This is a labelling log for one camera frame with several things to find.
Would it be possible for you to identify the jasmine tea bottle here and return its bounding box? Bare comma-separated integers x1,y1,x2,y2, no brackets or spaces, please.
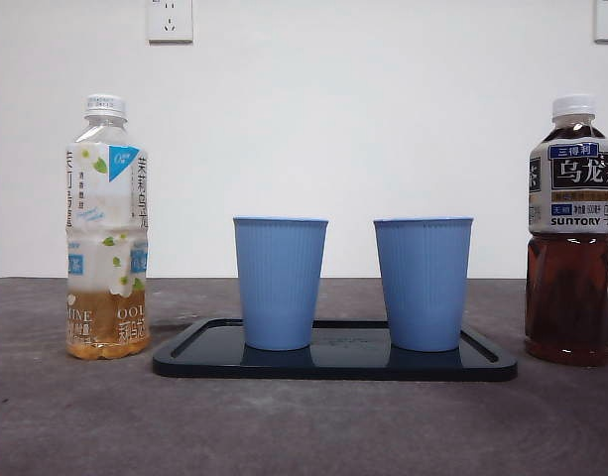
64,93,152,362

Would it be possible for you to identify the dark oolong tea bottle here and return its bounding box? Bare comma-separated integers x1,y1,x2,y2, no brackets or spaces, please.
524,93,608,367

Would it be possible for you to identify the blue ribbed plastic cup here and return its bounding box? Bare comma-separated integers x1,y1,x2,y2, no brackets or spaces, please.
232,215,330,352
373,216,474,353

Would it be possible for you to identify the dark blue tray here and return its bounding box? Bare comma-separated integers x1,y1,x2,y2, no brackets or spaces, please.
151,317,519,382

